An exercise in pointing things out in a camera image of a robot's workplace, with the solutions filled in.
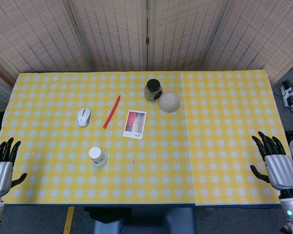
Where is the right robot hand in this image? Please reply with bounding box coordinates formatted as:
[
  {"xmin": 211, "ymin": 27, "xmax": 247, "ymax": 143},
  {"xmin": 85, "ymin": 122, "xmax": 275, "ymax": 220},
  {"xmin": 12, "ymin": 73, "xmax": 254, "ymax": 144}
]
[{"xmin": 250, "ymin": 131, "xmax": 293, "ymax": 191}]

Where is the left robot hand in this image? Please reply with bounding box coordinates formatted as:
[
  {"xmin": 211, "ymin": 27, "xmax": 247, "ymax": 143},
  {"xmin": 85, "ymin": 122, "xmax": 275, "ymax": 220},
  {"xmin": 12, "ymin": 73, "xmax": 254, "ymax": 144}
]
[{"xmin": 0, "ymin": 137, "xmax": 27, "ymax": 197}]

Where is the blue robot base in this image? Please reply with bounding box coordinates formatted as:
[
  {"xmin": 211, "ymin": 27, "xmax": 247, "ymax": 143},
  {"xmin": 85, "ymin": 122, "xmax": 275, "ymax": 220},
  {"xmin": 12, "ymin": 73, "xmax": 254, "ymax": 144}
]
[{"xmin": 92, "ymin": 207, "xmax": 197, "ymax": 234}]

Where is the yellow checkered tablecloth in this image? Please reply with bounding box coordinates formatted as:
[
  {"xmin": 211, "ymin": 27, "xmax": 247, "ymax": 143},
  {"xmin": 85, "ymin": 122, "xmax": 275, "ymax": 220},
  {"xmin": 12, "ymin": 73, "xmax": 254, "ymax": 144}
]
[
  {"xmin": 0, "ymin": 72, "xmax": 196, "ymax": 205},
  {"xmin": 179, "ymin": 69, "xmax": 293, "ymax": 207}
]

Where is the white power strip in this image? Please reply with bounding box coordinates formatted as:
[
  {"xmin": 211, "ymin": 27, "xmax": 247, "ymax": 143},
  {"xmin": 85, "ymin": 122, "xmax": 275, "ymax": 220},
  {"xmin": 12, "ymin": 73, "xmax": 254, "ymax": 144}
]
[{"xmin": 280, "ymin": 80, "xmax": 293, "ymax": 108}]

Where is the yellow floor tape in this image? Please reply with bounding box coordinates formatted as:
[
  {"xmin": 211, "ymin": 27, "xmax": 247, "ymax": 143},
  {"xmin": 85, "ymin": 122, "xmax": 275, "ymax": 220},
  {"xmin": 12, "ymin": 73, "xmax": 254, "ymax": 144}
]
[{"xmin": 63, "ymin": 206, "xmax": 75, "ymax": 234}]

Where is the white computer mouse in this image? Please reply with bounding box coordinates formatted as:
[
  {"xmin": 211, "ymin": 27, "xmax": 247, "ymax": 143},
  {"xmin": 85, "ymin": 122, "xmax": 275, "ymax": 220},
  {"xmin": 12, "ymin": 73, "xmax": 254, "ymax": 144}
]
[{"xmin": 77, "ymin": 108, "xmax": 92, "ymax": 127}]

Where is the red pen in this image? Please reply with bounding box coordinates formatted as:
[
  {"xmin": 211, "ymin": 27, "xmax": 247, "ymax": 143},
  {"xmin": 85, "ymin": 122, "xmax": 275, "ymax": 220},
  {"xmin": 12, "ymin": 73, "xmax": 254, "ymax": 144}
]
[{"xmin": 103, "ymin": 95, "xmax": 122, "ymax": 129}]

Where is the beige upturned bowl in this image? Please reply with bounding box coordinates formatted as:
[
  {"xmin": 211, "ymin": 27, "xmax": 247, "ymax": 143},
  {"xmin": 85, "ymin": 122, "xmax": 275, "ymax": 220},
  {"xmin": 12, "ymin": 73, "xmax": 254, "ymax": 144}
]
[{"xmin": 157, "ymin": 91, "xmax": 181, "ymax": 113}]

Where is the instant photo card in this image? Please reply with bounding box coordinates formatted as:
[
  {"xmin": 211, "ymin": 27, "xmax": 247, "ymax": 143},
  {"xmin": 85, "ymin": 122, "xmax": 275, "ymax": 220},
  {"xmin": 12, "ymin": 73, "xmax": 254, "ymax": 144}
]
[{"xmin": 123, "ymin": 110, "xmax": 147, "ymax": 140}]

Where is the glass jar black lid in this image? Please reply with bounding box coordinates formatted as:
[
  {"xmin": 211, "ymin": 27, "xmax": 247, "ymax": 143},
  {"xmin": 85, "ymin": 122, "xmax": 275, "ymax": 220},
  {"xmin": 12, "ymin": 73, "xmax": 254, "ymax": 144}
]
[{"xmin": 144, "ymin": 78, "xmax": 163, "ymax": 101}]

